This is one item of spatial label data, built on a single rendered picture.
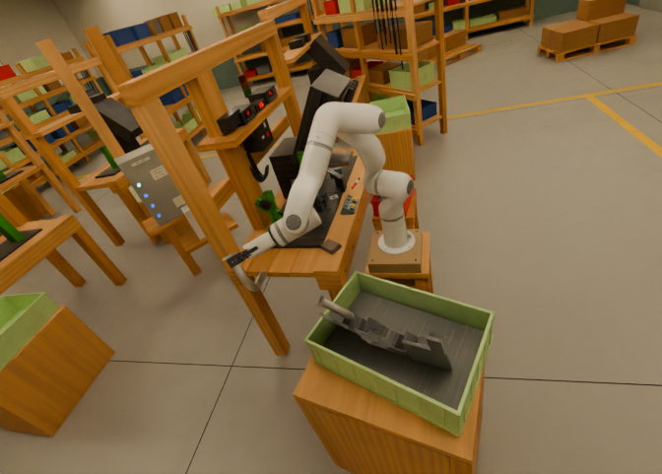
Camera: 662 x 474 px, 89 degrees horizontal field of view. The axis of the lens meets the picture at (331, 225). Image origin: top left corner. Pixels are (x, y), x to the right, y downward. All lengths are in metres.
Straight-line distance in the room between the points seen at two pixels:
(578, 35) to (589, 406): 6.32
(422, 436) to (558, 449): 1.03
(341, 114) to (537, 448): 1.87
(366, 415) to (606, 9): 7.75
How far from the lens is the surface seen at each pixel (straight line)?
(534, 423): 2.30
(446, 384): 1.38
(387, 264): 1.68
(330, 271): 1.74
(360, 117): 1.20
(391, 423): 1.40
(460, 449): 1.36
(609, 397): 2.47
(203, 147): 1.97
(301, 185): 1.04
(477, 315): 1.46
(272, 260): 1.97
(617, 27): 7.98
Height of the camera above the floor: 2.08
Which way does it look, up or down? 35 degrees down
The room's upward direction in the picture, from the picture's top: 17 degrees counter-clockwise
